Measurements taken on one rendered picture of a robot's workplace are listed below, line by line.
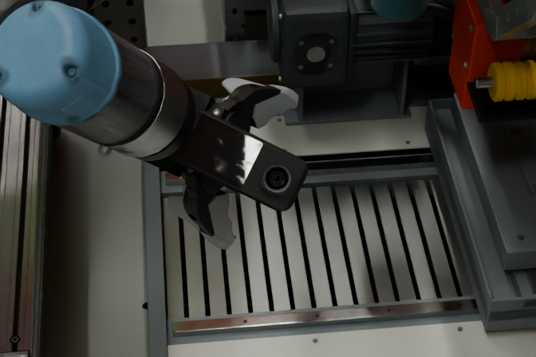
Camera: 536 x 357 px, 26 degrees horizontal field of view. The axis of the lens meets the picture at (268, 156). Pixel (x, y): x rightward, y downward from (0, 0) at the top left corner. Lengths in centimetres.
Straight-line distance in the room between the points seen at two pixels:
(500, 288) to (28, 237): 77
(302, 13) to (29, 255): 62
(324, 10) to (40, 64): 131
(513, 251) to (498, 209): 9
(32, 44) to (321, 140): 153
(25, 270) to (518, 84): 80
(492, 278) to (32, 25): 130
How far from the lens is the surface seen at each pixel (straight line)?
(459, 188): 208
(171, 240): 209
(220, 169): 90
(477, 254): 195
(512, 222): 193
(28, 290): 182
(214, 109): 93
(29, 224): 192
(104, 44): 77
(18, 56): 77
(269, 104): 99
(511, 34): 164
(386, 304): 199
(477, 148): 205
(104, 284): 212
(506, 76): 171
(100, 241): 219
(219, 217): 99
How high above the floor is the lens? 159
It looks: 43 degrees down
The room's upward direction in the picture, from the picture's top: straight up
